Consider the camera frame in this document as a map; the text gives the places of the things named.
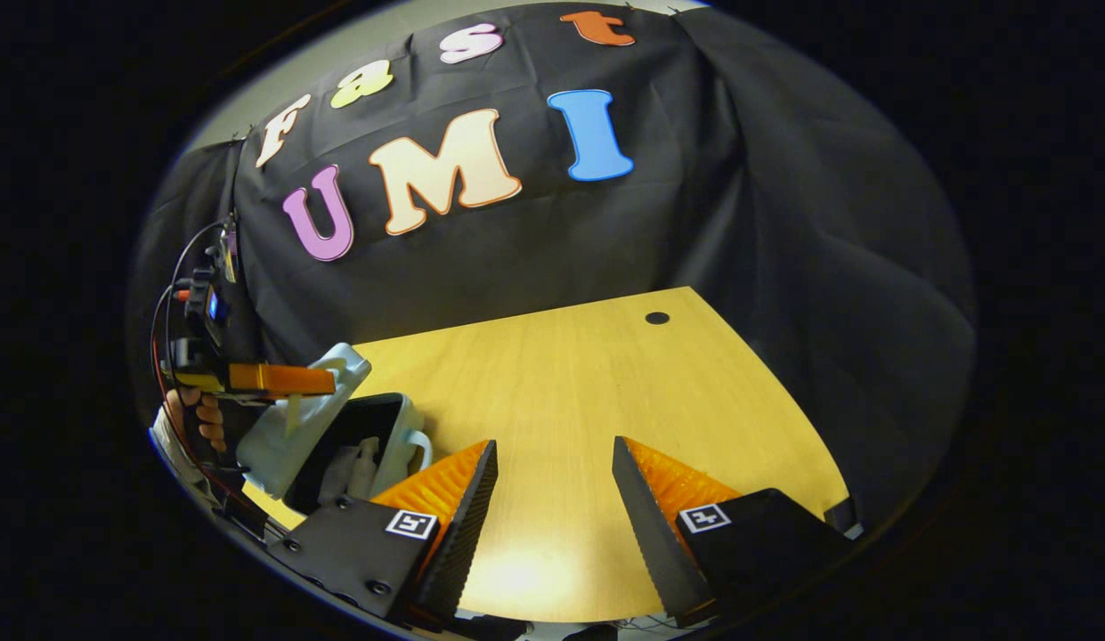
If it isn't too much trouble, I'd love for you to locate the white squeeze tube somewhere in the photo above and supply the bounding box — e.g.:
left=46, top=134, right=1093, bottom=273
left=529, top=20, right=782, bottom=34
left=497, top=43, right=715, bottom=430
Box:
left=319, top=445, right=357, bottom=504

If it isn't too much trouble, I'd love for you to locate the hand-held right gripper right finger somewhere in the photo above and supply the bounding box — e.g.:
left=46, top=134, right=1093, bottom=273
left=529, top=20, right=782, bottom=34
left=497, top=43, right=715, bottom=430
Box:
left=611, top=434, right=865, bottom=629

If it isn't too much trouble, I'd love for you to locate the black backdrop cloth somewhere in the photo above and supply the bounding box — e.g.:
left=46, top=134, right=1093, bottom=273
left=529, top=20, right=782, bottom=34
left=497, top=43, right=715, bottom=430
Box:
left=129, top=3, right=976, bottom=526

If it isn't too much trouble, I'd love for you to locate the light blue suitcase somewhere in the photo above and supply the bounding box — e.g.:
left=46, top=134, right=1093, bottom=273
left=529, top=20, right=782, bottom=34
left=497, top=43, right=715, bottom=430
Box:
left=236, top=343, right=433, bottom=515

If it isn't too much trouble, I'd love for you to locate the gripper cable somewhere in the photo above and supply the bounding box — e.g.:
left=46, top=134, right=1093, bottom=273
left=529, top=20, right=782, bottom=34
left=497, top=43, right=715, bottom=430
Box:
left=150, top=221, right=290, bottom=544

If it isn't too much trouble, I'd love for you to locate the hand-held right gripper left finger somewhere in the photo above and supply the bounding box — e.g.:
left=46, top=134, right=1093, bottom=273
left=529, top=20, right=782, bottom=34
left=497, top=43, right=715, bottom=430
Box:
left=265, top=438, right=501, bottom=624

